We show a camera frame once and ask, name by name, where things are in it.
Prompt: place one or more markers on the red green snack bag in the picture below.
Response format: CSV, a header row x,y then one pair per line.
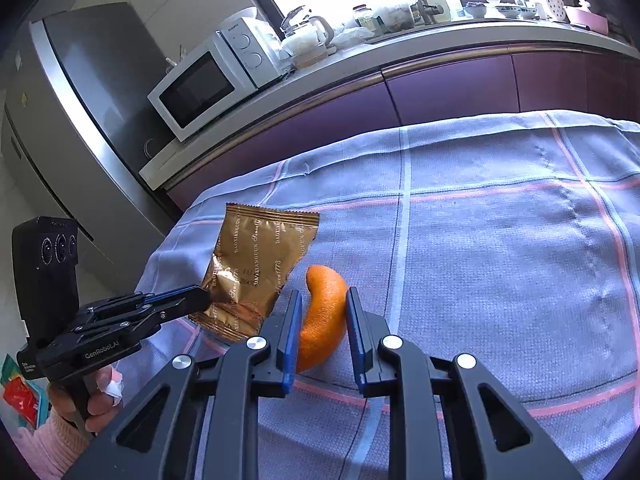
x,y
22,395

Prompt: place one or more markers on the blue checked tablecloth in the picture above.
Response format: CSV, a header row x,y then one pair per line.
x,y
475,260

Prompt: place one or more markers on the grey refrigerator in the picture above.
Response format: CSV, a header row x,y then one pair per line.
x,y
65,110

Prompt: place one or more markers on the purple kitchen cabinet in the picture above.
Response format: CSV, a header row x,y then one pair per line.
x,y
450,85

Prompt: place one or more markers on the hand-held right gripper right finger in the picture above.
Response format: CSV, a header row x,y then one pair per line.
x,y
356,350

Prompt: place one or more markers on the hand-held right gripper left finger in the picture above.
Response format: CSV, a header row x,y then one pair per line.
x,y
291,350

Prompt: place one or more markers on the pink pot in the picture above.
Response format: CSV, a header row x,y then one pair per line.
x,y
587,19

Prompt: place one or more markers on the glass jar brown contents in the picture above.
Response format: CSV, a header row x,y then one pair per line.
x,y
397,15

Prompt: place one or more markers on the glass kettle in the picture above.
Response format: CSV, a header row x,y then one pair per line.
x,y
305,32

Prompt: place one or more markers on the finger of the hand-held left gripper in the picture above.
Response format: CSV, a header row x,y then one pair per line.
x,y
185,307
170,292

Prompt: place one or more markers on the small blue patterned bowl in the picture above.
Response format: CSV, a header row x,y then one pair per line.
x,y
474,8

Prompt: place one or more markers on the white microwave oven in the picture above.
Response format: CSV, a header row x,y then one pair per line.
x,y
200,85

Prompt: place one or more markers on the gold snack wrapper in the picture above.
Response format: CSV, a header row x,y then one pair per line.
x,y
260,260

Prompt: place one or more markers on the orange peel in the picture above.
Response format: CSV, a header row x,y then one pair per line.
x,y
325,310

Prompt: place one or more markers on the wide blue patterned bowl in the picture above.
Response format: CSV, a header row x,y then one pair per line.
x,y
512,10

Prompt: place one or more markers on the white slotted ladle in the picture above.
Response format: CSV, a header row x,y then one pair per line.
x,y
555,6

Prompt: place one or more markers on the white kitchen countertop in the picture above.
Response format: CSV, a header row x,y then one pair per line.
x,y
400,45

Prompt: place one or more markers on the person's left hand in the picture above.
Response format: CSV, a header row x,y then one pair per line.
x,y
105,405

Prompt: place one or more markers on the white plastic bag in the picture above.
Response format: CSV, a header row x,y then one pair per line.
x,y
352,35

